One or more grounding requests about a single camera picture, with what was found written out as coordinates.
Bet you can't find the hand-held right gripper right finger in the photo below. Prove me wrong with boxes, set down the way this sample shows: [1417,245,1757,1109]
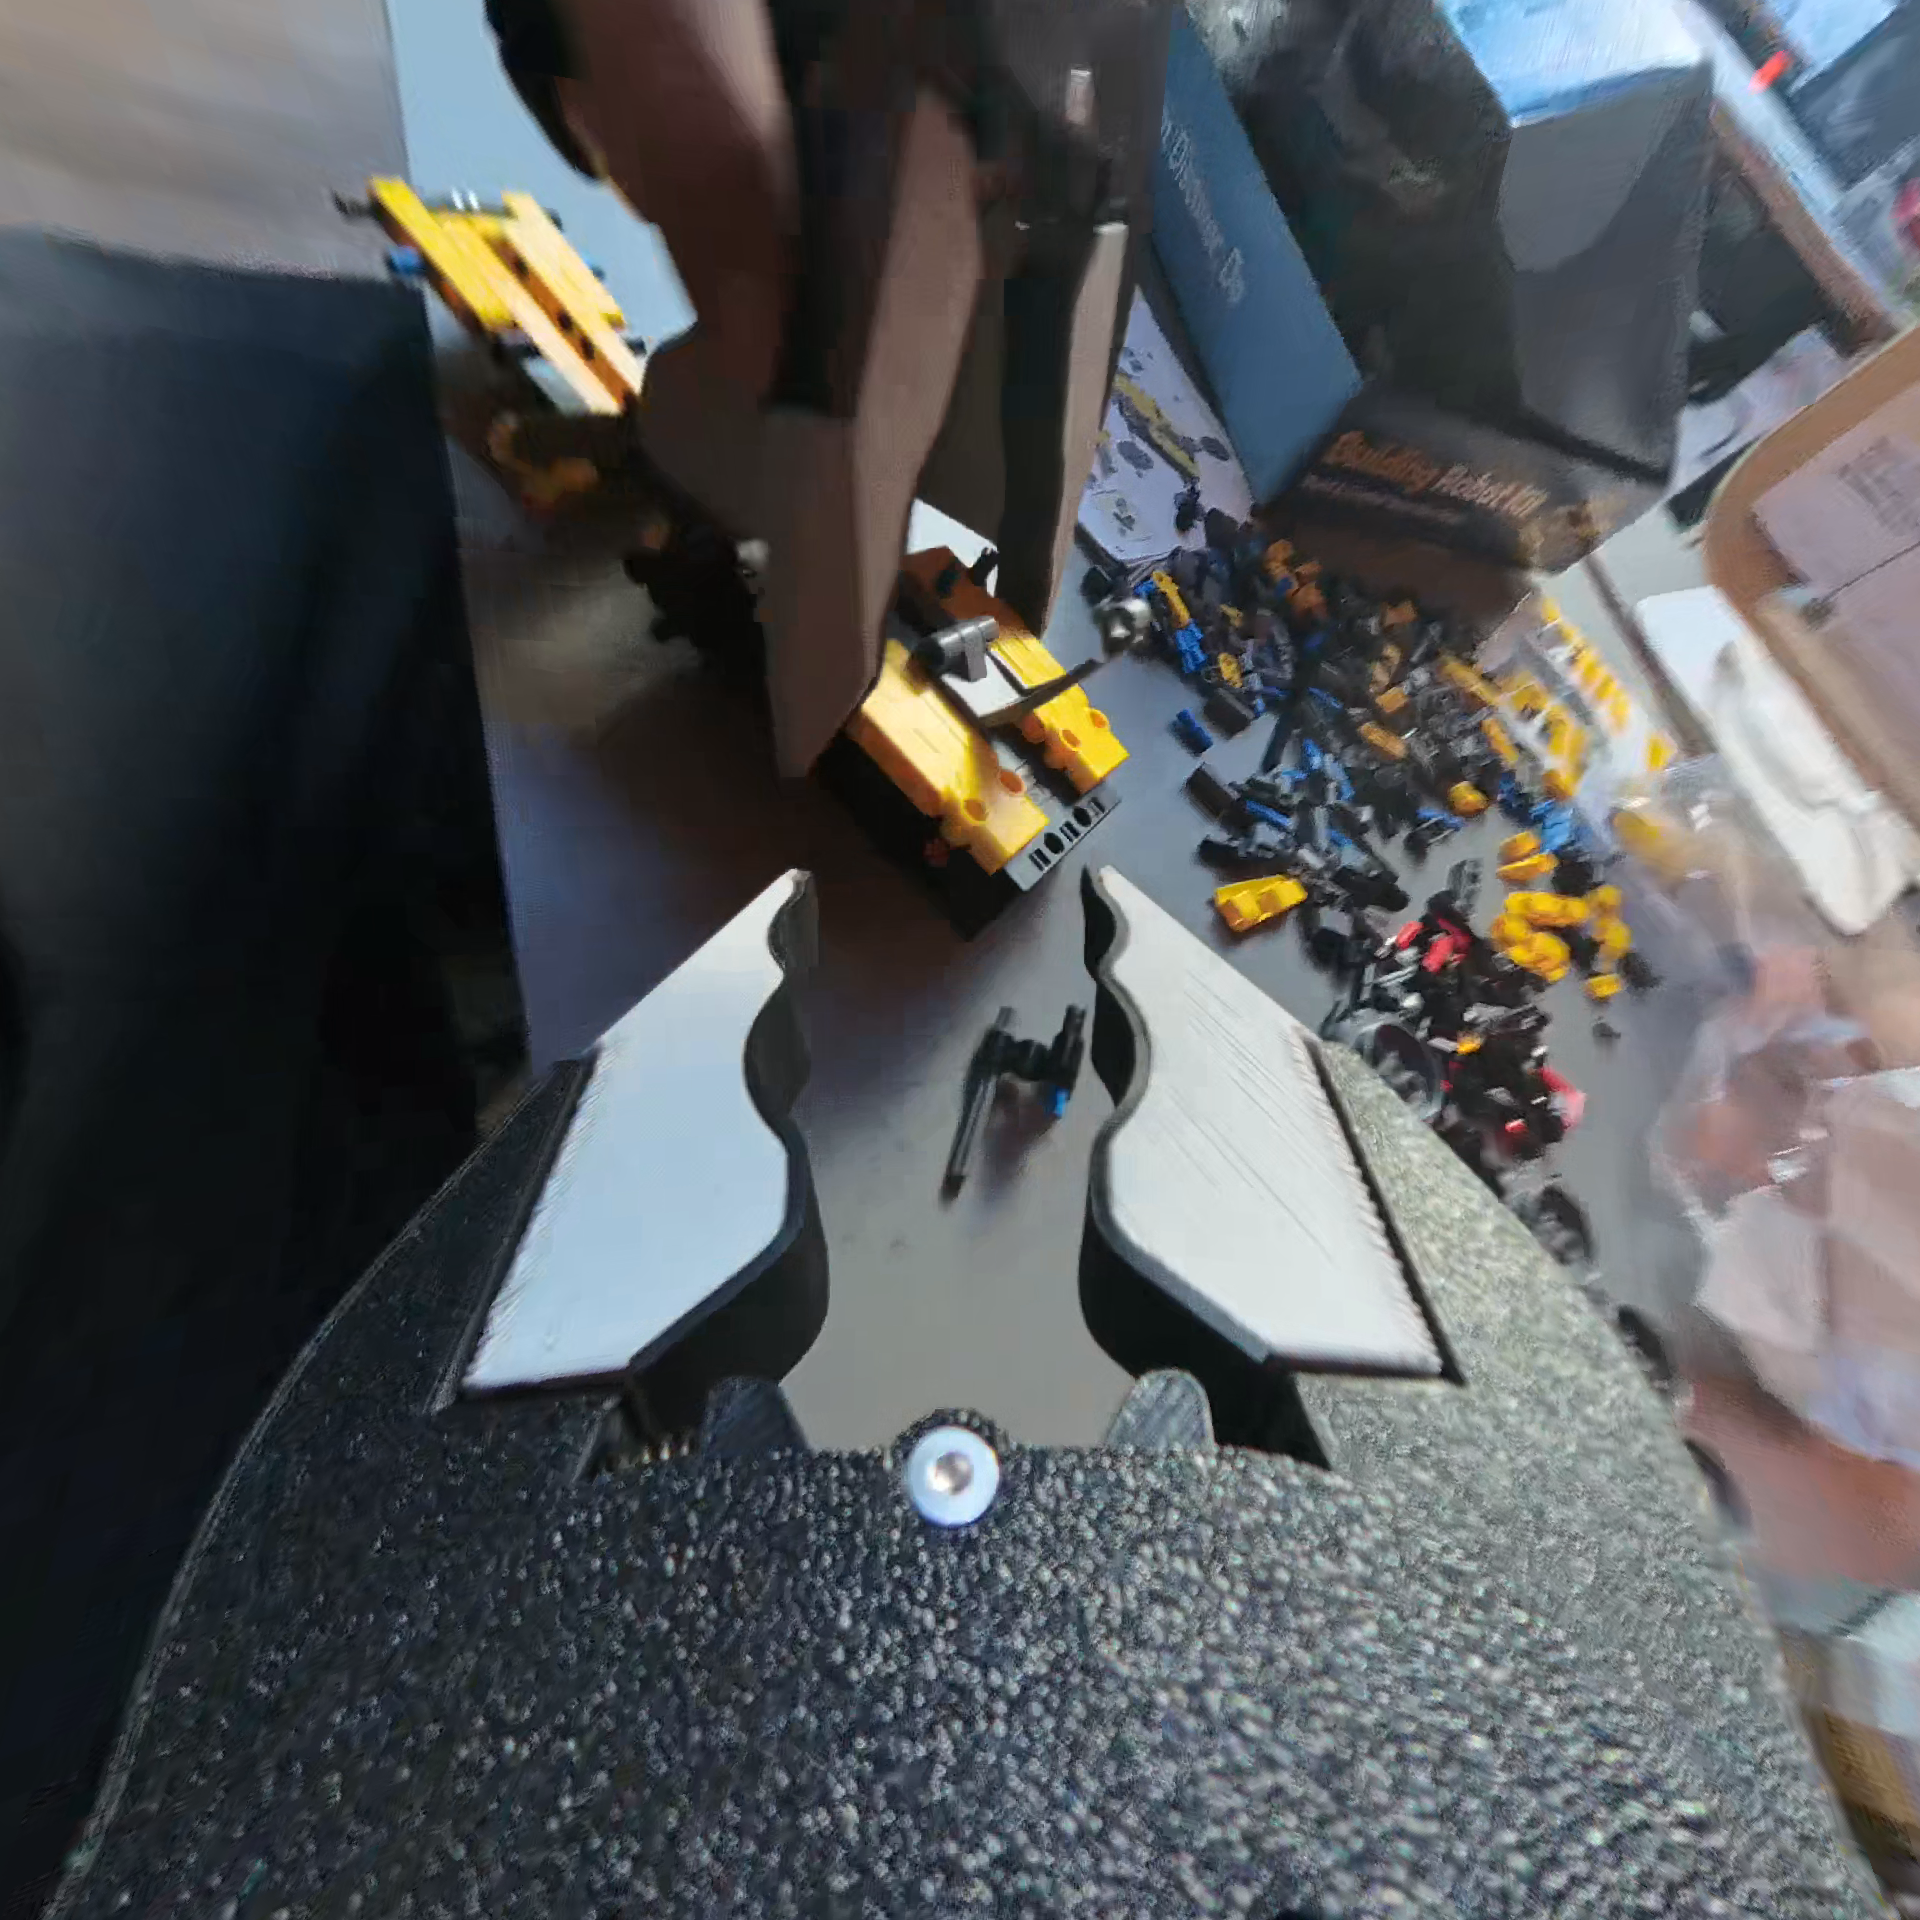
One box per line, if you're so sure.
[1077,867,1454,1383]

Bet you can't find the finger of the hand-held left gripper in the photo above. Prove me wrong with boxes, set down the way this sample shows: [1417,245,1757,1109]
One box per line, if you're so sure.
[756,89,992,779]
[989,221,1134,636]

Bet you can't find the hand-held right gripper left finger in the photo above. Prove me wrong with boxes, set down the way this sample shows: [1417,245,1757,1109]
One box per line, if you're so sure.
[462,871,832,1402]

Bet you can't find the black axle rod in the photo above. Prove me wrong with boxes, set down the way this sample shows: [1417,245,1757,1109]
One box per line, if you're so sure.
[940,1007,1018,1203]

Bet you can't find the grey desk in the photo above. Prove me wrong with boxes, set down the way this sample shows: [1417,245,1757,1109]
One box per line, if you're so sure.
[381,0,1920,1502]

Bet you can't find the person's left hand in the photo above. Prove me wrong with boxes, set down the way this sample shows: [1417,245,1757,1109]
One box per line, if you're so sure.
[569,0,804,549]

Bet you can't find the open instruction booklet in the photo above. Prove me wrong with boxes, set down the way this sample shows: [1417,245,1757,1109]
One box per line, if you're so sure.
[1077,293,1255,564]

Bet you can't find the yellow grey brick vehicle model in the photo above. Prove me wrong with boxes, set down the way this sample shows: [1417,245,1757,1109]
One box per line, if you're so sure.
[368,177,1128,939]

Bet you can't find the blue cardboard kit box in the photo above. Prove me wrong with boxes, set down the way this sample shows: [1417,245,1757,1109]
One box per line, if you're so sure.
[1146,0,1718,571]

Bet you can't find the pile of loose building pieces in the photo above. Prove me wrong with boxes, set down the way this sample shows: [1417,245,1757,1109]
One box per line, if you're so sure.
[1079,510,1665,1277]

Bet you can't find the clear bag with red print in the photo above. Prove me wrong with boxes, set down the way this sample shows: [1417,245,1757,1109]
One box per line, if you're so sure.
[1612,779,1920,1614]

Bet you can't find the yellow black sticker sheet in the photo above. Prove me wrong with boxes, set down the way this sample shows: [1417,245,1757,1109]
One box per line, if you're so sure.
[1477,593,1681,782]

